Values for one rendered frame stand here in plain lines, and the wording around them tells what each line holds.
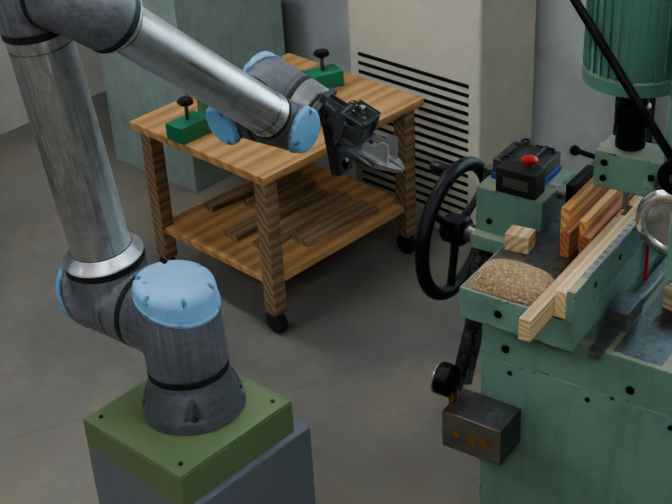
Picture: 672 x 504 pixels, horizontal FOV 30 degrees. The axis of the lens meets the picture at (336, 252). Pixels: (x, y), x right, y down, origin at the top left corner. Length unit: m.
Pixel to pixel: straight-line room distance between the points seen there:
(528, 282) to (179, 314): 0.59
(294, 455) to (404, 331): 1.26
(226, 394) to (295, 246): 1.43
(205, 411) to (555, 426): 0.63
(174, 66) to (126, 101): 2.40
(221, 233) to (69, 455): 0.87
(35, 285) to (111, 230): 1.76
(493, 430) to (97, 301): 0.75
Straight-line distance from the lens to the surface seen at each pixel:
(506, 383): 2.30
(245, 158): 3.41
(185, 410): 2.26
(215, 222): 3.82
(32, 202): 4.48
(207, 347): 2.21
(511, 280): 2.09
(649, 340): 2.19
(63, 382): 3.54
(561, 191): 2.30
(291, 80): 2.50
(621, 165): 2.19
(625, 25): 2.04
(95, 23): 1.98
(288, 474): 2.40
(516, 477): 2.42
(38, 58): 2.09
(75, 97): 2.13
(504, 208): 2.29
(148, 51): 2.06
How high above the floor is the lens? 2.05
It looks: 31 degrees down
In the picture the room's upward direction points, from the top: 3 degrees counter-clockwise
